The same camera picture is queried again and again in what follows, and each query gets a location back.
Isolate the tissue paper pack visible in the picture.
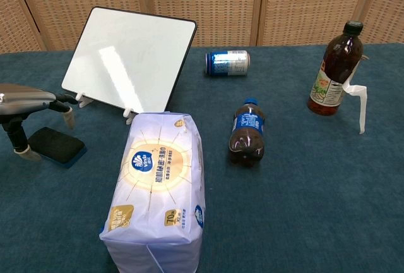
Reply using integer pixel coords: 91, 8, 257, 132
98, 112, 206, 273

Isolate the blue table cloth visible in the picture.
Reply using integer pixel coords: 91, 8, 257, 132
0, 42, 404, 273

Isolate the woven bamboo folding screen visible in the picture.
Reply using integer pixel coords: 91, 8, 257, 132
0, 0, 404, 54

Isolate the black felt whiteboard eraser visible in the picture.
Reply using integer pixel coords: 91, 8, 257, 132
28, 126, 88, 169

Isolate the white paper strip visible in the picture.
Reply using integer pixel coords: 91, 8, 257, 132
342, 54, 369, 135

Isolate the white magnetic whiteboard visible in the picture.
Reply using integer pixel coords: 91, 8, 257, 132
61, 6, 198, 114

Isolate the blue white drink can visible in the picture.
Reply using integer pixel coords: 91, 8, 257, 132
205, 50, 251, 78

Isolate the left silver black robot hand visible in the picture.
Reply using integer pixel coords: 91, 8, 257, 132
0, 83, 81, 162

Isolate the small cola bottle blue cap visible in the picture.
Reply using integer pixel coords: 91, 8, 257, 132
227, 97, 266, 168

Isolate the brown tea bottle black cap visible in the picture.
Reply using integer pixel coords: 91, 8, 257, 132
307, 20, 364, 116

